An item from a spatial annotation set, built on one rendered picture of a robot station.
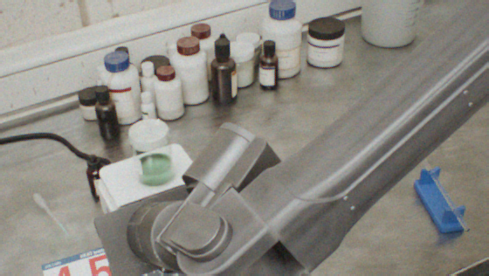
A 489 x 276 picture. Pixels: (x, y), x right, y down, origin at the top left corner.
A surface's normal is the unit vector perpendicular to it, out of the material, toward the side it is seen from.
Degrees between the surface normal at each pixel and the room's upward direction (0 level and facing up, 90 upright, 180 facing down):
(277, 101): 0
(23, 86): 90
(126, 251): 50
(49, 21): 90
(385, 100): 29
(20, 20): 90
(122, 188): 0
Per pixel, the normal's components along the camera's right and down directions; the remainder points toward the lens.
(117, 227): 0.29, -0.05
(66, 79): 0.43, 0.57
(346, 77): -0.07, -0.75
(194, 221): -0.55, -0.60
